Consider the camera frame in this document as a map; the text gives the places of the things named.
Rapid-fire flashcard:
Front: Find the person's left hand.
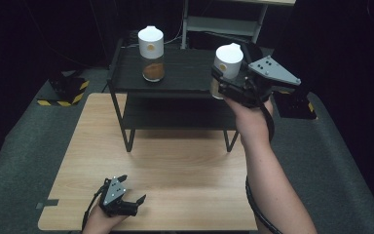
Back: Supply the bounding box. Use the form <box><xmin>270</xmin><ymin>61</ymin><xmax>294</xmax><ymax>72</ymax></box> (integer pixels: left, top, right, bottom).
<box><xmin>81</xmin><ymin>203</ymin><xmax>131</xmax><ymax>234</ymax></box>

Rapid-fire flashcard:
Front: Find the black metal shelf rack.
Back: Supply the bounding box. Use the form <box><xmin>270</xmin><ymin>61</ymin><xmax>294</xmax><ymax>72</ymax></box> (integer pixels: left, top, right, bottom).
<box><xmin>106</xmin><ymin>37</ymin><xmax>264</xmax><ymax>153</ymax></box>

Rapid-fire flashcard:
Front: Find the grey metal stand frame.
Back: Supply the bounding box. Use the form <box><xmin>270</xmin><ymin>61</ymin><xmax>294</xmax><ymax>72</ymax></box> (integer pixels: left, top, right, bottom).
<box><xmin>180</xmin><ymin>0</ymin><xmax>297</xmax><ymax>51</ymax></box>

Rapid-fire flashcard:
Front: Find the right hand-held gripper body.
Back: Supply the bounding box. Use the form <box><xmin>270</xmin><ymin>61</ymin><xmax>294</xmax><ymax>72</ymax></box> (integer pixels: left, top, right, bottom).
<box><xmin>218</xmin><ymin>55</ymin><xmax>302</xmax><ymax>109</ymax></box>

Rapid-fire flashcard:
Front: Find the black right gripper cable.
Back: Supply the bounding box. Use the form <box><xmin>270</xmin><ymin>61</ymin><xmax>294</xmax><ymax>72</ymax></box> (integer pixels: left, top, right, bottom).
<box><xmin>244</xmin><ymin>102</ymin><xmax>285</xmax><ymax>234</ymax></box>

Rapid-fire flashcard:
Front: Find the glass jar of beige powder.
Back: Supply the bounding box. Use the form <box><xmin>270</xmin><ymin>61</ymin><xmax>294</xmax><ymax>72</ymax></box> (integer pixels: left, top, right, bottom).
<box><xmin>209</xmin><ymin>42</ymin><xmax>244</xmax><ymax>100</ymax></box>

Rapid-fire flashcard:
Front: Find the grey tape strip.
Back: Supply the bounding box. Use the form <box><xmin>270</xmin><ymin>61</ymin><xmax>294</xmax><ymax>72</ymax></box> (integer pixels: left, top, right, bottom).
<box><xmin>35</xmin><ymin>198</ymin><xmax>59</xmax><ymax>210</ymax></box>

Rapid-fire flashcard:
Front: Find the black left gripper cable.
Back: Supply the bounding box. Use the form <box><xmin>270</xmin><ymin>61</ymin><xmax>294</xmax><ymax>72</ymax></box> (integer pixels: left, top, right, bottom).
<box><xmin>81</xmin><ymin>184</ymin><xmax>107</xmax><ymax>232</ymax></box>

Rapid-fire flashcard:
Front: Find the person's right hand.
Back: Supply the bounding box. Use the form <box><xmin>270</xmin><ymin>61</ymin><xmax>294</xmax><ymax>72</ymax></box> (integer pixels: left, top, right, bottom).
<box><xmin>224</xmin><ymin>97</ymin><xmax>275</xmax><ymax>144</ymax></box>

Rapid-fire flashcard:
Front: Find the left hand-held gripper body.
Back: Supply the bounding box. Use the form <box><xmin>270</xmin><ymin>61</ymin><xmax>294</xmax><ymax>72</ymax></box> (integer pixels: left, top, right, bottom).
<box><xmin>97</xmin><ymin>176</ymin><xmax>140</xmax><ymax>218</ymax></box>

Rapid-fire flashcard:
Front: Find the black yellow striped stand base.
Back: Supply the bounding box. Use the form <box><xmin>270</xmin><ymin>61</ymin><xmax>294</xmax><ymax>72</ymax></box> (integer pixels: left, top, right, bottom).
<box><xmin>37</xmin><ymin>76</ymin><xmax>91</xmax><ymax>107</ymax></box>
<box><xmin>272</xmin><ymin>89</ymin><xmax>318</xmax><ymax>120</ymax></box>

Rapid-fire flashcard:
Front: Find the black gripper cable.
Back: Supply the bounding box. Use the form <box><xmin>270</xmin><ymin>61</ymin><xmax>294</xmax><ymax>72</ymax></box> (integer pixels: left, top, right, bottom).
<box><xmin>81</xmin><ymin>184</ymin><xmax>107</xmax><ymax>232</ymax></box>
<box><xmin>244</xmin><ymin>102</ymin><xmax>285</xmax><ymax>234</ymax></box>

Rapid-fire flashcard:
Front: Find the glass jar of brown powder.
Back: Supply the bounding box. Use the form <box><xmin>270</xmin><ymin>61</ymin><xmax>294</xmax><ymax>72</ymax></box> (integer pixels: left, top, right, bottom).
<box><xmin>137</xmin><ymin>25</ymin><xmax>166</xmax><ymax>83</ymax></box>

